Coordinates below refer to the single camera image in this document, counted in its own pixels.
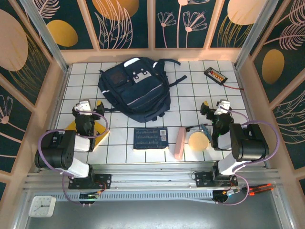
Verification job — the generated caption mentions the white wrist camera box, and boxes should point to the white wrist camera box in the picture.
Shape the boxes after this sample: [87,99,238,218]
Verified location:
[72,100,92,117]
[215,99,232,115]

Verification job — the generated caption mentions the black charger board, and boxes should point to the black charger board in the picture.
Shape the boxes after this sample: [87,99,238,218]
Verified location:
[203,67,228,86]

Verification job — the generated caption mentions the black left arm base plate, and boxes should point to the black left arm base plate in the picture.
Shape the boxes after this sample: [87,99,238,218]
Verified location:
[68,173,112,190]

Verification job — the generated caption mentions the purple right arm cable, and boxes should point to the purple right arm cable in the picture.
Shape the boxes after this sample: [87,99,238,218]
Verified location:
[215,106,280,206]

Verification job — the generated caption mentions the grey slotted cable duct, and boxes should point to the grey slotted cable duct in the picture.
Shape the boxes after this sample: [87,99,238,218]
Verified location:
[51,190,215,204]

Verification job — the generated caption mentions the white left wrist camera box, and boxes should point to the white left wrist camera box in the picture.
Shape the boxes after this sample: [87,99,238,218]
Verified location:
[72,100,92,117]

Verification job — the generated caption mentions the aluminium mounting rail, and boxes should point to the aluminium mounting rail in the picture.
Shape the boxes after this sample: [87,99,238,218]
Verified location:
[23,168,279,191]

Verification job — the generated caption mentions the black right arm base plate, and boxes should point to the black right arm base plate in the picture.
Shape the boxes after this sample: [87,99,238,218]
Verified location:
[194,171,238,188]

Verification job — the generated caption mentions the red cable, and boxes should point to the red cable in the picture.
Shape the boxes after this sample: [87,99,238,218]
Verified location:
[224,83,245,91]

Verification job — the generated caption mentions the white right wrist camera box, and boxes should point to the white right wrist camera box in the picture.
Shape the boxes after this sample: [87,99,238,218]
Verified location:
[215,99,232,115]

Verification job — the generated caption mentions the white square clock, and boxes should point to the white square clock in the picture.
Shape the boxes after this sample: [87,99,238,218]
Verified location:
[28,195,57,218]

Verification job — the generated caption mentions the orange black pliers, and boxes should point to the orange black pliers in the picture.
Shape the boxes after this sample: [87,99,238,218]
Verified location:
[242,183,275,197]

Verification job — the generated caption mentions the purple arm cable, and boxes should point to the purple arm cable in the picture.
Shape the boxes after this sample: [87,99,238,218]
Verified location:
[38,108,108,206]
[215,106,280,206]

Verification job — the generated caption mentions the navy blue backpack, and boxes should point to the navy blue backpack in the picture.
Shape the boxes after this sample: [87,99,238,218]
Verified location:
[98,57,188,124]

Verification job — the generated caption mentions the dark blue book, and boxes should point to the dark blue book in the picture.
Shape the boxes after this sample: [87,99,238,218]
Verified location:
[132,127,170,151]

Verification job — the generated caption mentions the teal pen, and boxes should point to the teal pen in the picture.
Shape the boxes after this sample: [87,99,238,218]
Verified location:
[200,123,212,142]

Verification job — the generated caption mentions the round beige disc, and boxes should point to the round beige disc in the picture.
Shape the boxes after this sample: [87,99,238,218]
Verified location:
[188,132,210,151]

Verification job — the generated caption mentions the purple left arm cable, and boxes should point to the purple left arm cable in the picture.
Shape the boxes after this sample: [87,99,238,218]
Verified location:
[38,108,108,206]

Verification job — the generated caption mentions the small controller board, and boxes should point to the small controller board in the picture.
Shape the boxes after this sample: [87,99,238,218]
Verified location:
[213,189,240,203]
[79,189,107,200]

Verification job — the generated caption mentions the yellow book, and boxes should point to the yellow book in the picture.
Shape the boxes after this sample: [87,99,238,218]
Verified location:
[64,120,111,152]

